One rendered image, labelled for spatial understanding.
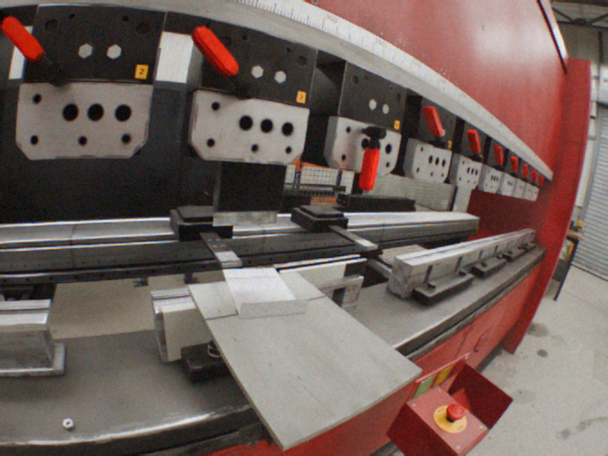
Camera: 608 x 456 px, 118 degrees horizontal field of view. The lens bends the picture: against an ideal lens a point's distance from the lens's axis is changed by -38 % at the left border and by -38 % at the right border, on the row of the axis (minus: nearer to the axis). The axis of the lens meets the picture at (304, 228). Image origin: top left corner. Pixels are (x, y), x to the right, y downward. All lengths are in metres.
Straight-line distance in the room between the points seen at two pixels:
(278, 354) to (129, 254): 0.44
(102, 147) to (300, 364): 0.30
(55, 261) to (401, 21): 0.80
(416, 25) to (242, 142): 0.40
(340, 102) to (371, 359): 0.34
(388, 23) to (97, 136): 0.45
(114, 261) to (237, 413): 0.41
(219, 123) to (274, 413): 0.30
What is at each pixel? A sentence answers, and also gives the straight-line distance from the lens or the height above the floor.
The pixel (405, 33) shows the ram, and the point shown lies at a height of 1.44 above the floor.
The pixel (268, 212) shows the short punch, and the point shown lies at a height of 1.10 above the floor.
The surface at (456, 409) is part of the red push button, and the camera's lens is 0.62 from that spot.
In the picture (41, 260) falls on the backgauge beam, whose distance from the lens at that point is 0.69.
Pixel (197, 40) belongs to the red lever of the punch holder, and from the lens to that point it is 0.31.
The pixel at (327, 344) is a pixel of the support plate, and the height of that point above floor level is 1.00.
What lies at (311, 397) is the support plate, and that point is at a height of 1.00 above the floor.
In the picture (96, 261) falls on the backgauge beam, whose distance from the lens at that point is 0.67.
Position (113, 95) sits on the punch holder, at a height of 1.24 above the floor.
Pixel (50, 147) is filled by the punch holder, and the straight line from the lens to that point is 0.34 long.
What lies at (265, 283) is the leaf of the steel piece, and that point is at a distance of 0.44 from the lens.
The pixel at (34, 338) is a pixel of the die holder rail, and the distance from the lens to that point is 0.47.
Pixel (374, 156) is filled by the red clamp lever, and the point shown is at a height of 1.21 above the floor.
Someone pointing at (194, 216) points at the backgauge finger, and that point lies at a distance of 0.61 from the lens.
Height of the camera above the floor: 1.21
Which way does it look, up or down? 17 degrees down
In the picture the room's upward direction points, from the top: 9 degrees clockwise
